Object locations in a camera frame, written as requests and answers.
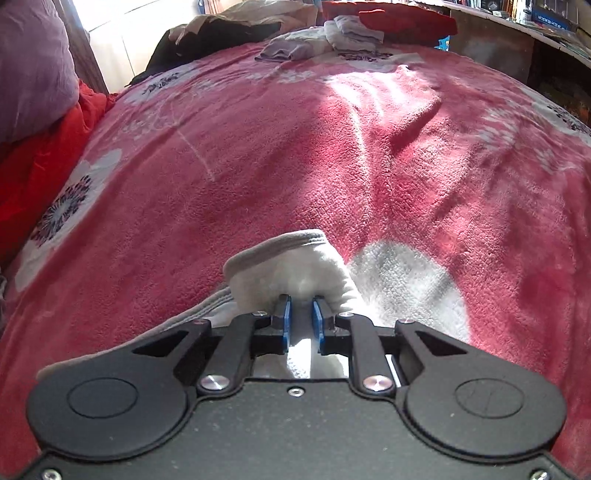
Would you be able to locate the red garment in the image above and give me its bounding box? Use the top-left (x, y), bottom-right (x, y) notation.
top-left (321, 0), bottom-right (458, 45)

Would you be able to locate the purple duvet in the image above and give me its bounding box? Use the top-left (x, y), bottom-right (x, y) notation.
top-left (0, 0), bottom-right (80, 145)

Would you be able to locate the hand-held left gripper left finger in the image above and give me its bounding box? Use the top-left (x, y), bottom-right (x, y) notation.
top-left (130, 294), bottom-right (294, 396)

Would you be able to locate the pale patterned garment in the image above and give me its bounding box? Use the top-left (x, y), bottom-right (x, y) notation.
top-left (255, 15), bottom-right (385, 62)

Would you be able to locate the white fleece garment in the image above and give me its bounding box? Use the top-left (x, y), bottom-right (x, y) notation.
top-left (39, 228), bottom-right (370, 384)

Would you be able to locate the pink floral blanket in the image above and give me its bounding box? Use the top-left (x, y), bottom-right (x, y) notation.
top-left (0, 28), bottom-right (591, 462)

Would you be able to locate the red quilt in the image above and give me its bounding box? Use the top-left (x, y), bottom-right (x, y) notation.
top-left (0, 78), bottom-right (116, 265)

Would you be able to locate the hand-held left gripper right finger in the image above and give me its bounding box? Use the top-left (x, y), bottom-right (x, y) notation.
top-left (311, 296), bottom-right (465, 397)

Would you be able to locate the black garment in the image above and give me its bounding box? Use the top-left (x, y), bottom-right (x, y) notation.
top-left (129, 18), bottom-right (278, 85)

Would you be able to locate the striped pink curtain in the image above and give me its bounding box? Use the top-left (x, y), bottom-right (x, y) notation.
top-left (51, 0), bottom-right (109, 95)

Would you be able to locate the wooden desk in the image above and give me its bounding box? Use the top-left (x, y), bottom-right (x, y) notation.
top-left (450, 7), bottom-right (591, 121)

